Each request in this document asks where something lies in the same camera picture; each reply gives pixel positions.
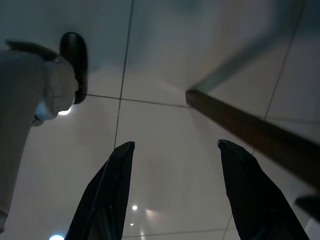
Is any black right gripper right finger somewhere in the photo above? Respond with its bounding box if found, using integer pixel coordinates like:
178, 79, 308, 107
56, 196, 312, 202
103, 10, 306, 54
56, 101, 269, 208
217, 139, 311, 240

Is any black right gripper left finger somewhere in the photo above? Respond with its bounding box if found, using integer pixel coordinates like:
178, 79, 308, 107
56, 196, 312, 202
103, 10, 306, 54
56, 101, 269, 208
63, 140, 136, 240

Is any silver robot leg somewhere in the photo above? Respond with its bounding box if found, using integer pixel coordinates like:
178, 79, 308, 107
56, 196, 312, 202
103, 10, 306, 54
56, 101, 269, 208
0, 39, 77, 227

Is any brown wooden furniture leg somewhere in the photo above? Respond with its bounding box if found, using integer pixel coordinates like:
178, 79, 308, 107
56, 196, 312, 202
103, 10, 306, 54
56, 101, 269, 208
185, 89, 320, 196

